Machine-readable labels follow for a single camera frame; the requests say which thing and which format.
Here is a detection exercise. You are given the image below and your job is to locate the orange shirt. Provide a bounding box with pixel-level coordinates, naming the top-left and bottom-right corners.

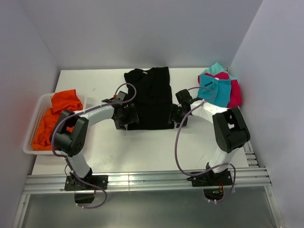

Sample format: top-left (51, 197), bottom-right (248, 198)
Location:
top-left (32, 89), bottom-right (83, 151)

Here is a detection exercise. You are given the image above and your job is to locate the white plastic basket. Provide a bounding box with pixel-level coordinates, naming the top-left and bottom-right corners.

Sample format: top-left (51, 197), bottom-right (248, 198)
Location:
top-left (22, 93), bottom-right (88, 155)

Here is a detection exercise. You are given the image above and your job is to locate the teal shirt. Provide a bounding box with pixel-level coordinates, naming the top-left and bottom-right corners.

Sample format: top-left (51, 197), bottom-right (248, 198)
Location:
top-left (197, 75), bottom-right (231, 107)

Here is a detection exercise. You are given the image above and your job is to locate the light turquoise shirt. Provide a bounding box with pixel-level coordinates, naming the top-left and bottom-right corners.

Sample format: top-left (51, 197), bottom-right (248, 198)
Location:
top-left (201, 63), bottom-right (227, 76)

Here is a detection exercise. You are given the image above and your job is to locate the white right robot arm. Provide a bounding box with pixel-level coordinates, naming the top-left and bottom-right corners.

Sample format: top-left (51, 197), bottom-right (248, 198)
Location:
top-left (170, 88), bottom-right (250, 185)

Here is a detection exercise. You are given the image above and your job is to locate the magenta shirt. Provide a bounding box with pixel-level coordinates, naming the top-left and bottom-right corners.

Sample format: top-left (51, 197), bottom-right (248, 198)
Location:
top-left (198, 72), bottom-right (242, 108)

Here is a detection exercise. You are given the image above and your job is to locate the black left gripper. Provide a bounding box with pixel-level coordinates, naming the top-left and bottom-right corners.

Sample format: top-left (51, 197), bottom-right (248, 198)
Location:
top-left (114, 104), bottom-right (139, 130)

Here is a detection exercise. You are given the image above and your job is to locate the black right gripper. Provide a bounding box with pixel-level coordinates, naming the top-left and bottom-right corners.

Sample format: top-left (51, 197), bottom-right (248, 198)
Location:
top-left (168, 104), bottom-right (190, 128)

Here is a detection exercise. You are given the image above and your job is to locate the black t-shirt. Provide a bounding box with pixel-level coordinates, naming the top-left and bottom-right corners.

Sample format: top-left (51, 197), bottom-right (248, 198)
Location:
top-left (124, 66), bottom-right (174, 131)

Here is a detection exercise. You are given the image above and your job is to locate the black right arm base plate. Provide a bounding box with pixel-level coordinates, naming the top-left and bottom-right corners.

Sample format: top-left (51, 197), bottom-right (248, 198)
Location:
top-left (187, 169), bottom-right (233, 187)

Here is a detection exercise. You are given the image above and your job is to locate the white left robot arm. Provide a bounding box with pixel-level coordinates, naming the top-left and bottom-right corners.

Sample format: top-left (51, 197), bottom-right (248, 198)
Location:
top-left (50, 91), bottom-right (139, 190)

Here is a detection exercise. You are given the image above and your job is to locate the aluminium rail frame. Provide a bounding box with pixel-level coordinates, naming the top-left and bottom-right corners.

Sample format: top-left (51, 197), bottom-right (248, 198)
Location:
top-left (13, 66), bottom-right (285, 228)

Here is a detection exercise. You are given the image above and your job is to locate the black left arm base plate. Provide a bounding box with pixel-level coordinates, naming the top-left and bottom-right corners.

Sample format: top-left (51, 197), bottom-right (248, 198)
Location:
top-left (64, 175), bottom-right (108, 191)

